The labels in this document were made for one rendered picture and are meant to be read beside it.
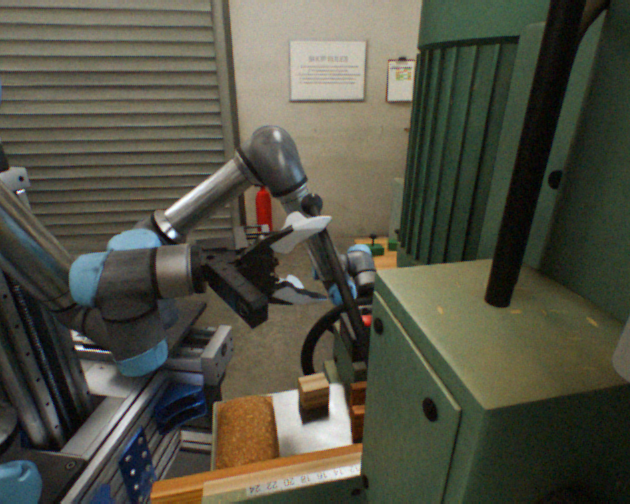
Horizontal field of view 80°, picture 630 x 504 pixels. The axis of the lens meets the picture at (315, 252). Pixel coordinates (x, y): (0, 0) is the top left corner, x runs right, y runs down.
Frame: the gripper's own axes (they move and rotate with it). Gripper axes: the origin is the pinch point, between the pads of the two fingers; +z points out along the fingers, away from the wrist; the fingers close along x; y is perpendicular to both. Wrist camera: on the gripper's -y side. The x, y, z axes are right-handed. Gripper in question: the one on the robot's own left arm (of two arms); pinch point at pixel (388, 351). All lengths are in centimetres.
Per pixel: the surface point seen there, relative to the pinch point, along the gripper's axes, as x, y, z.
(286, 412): 28.7, -28.5, 18.3
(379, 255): -32, 68, -79
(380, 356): 25, -75, 28
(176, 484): 43, -38, 27
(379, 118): -80, 93, -242
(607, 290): 17, -80, 28
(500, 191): 13, -74, 17
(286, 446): 29.3, -31.4, 23.8
